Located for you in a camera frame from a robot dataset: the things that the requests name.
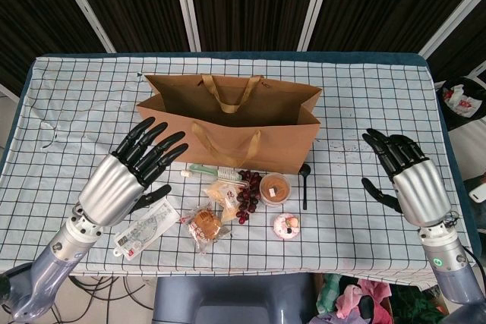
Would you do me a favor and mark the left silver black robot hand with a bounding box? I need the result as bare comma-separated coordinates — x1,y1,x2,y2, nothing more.
74,117,190,226

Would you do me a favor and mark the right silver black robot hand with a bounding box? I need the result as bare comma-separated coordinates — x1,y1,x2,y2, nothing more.
360,128,452,228

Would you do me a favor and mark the round bread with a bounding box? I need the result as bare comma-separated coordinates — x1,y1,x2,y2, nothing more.
180,204,231,253

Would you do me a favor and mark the yellow snack packet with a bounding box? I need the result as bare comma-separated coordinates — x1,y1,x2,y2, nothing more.
200,181,248,225

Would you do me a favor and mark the red grape bunch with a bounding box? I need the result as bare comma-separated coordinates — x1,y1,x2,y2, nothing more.
235,170,263,225

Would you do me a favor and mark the pink frosted donut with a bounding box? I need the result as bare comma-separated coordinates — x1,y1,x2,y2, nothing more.
272,212,301,241

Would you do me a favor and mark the round brown cake cup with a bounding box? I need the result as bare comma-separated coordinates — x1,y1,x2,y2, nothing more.
259,172,292,208

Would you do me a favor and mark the brown paper shopping bag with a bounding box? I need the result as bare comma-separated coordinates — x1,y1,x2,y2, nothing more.
136,72,323,175

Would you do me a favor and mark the clear packaged ruler set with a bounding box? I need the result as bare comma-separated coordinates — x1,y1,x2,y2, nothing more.
112,197,181,263

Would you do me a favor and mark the white black checkered tablecloth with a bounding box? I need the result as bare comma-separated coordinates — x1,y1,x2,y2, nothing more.
0,54,479,291

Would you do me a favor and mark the black trash bin with waste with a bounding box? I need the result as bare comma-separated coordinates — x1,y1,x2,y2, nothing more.
436,76,486,131

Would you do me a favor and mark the black plastic spoon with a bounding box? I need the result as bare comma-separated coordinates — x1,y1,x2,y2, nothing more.
299,163,312,210

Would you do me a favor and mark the colourful pile of clothes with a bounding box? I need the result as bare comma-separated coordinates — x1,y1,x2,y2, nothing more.
314,273,441,324

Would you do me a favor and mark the grey-blue robot torso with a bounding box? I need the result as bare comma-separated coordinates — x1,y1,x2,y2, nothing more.
151,273,316,324

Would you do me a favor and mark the green handled white brush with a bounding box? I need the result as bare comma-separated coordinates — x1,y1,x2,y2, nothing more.
188,163,243,183

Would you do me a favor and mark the black floor cable tangle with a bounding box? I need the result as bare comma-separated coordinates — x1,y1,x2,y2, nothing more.
0,274,155,324

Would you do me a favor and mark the white partition frame post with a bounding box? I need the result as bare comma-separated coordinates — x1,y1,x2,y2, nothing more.
56,0,117,54
169,0,202,52
298,0,337,52
417,0,486,60

